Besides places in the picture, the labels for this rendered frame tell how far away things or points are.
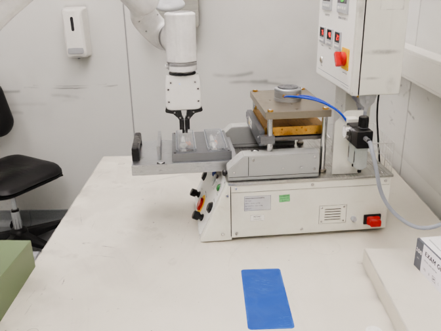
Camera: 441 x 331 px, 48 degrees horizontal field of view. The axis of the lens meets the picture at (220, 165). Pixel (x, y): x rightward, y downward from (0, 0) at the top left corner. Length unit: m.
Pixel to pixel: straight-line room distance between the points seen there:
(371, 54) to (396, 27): 0.09
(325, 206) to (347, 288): 0.27
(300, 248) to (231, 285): 0.26
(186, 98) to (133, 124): 1.59
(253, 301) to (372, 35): 0.71
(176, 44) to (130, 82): 1.57
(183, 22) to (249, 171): 0.43
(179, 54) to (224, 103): 1.56
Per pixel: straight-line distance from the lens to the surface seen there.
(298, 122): 1.42
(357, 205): 1.45
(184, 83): 1.39
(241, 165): 1.32
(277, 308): 1.16
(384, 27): 1.34
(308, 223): 1.43
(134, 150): 1.39
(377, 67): 1.35
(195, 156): 1.37
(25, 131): 3.16
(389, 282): 1.21
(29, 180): 2.75
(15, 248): 1.33
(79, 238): 1.50
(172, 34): 1.36
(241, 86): 2.87
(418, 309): 1.14
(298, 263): 1.32
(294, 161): 1.35
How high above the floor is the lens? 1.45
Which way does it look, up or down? 21 degrees down
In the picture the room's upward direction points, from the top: 1 degrees counter-clockwise
